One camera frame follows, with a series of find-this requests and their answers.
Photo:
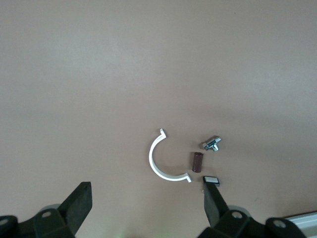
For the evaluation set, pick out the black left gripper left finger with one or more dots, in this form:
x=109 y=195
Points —
x=71 y=208

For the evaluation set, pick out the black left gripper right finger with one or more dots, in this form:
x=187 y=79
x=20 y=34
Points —
x=218 y=215

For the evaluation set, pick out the black switch with white face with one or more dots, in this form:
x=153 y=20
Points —
x=211 y=180

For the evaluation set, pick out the white drawer cabinet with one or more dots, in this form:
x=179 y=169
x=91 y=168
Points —
x=303 y=220

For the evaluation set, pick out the small brown cylinder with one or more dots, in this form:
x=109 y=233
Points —
x=197 y=162

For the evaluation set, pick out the silver metal bolt fitting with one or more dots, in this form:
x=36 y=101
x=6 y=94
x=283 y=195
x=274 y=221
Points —
x=211 y=143

